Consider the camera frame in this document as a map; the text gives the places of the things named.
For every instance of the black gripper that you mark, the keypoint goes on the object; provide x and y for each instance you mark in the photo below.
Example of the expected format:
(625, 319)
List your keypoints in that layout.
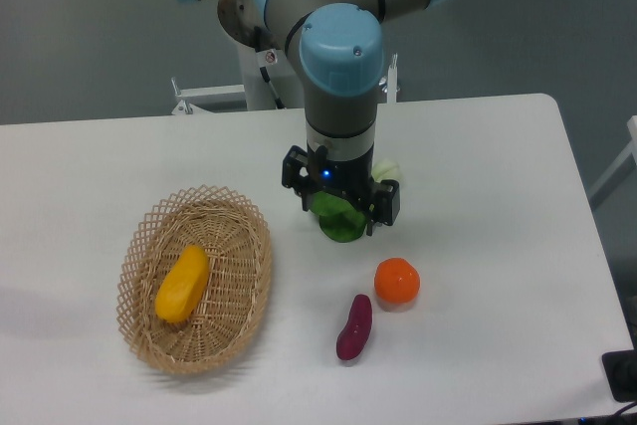
(307, 174)

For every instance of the yellow mango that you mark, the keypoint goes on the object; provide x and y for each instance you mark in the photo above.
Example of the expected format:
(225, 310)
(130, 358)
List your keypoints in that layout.
(184, 286)

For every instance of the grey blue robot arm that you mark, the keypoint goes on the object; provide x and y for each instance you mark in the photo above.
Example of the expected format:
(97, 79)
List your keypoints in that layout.
(334, 23)

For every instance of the woven wicker basket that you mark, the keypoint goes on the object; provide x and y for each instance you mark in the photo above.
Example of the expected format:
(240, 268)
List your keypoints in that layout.
(235, 237)

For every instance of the green bok choy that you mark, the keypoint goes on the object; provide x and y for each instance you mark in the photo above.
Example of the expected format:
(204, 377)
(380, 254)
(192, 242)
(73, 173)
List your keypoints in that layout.
(337, 218)

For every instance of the orange fruit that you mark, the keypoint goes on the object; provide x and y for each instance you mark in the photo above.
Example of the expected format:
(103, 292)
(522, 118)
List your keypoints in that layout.
(396, 281)

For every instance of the purple sweet potato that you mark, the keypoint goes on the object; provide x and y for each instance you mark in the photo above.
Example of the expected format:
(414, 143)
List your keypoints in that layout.
(353, 337)

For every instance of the black device at table edge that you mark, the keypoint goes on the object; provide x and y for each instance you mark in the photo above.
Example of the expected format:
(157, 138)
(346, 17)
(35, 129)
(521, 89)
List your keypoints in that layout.
(620, 371)

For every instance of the white frame at right edge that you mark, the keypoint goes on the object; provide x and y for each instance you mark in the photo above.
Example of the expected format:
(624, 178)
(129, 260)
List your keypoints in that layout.
(616, 172)

